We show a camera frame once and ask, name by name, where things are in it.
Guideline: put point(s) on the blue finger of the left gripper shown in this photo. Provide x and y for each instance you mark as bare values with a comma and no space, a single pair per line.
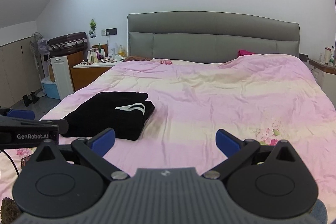
21,114
61,123

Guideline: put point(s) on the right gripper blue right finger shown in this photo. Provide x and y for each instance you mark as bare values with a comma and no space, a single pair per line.
237,151

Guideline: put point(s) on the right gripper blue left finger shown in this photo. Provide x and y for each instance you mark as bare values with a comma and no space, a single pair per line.
90,153

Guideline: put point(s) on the black pants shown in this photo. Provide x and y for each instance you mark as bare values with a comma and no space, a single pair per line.
124,112

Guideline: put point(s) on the blue storage box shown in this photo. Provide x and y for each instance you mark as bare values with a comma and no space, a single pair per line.
50,88

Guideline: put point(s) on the pink floral duvet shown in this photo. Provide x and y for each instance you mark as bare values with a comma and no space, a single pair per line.
261,97

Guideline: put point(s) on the left wooden nightstand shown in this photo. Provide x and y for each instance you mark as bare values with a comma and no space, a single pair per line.
84,74

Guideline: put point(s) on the standing fan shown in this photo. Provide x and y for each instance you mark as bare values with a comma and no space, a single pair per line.
40,49

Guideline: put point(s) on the dark suitcase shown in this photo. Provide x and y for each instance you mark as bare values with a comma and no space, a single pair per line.
74,40

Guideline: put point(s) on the brown pillow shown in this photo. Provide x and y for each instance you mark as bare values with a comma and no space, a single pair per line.
136,58

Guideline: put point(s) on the white table lamp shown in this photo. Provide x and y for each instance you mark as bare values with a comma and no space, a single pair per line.
112,49

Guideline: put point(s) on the magenta pillow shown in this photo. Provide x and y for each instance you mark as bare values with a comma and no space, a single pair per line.
244,53

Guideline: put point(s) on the small potted plant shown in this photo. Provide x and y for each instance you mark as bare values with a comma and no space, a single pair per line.
92,28

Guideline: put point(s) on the right white nightstand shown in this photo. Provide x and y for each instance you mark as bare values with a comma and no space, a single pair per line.
325,77

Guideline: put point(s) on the grey upholstered headboard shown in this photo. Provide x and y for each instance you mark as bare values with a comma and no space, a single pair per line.
208,37

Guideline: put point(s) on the green label plastic bottle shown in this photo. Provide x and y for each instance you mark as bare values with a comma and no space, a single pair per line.
332,56

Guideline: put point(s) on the white red cap bottle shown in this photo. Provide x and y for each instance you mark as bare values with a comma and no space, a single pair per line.
327,54

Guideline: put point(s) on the black wall socket panel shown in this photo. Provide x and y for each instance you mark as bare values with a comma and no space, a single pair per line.
111,31

